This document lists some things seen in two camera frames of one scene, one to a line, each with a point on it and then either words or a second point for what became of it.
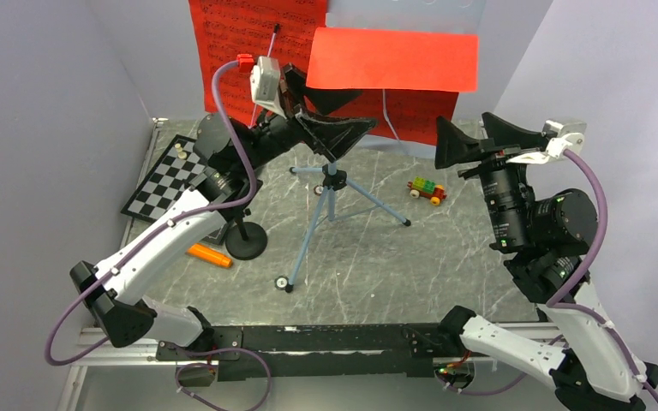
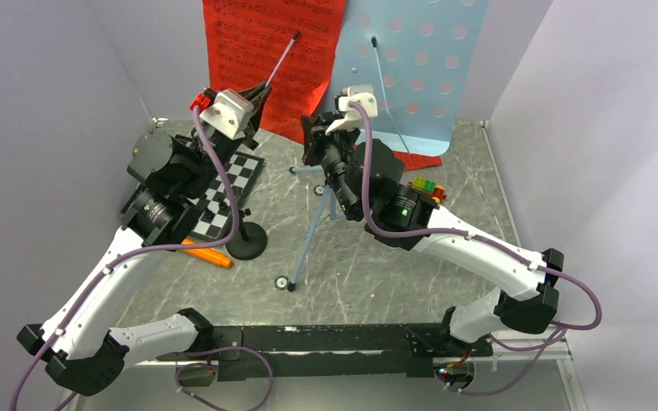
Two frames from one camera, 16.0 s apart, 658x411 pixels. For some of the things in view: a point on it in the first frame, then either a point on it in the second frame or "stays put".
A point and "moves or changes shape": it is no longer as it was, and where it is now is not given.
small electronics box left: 197,375 stays put
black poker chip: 281,282 stays put
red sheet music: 222,30 moves or changes shape
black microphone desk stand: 245,240 stays put
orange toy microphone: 208,254 stays put
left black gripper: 330,136 → 256,96
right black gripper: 452,145 → 315,138
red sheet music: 406,80 → 412,161
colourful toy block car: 427,188 stays put
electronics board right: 457,375 stays put
